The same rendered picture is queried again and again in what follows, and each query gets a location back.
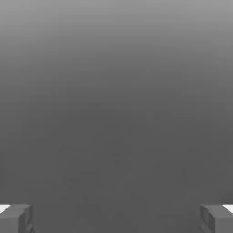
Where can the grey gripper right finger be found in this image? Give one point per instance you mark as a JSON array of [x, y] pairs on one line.
[[218, 219]]

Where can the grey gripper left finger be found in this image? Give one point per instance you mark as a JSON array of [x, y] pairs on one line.
[[14, 218]]

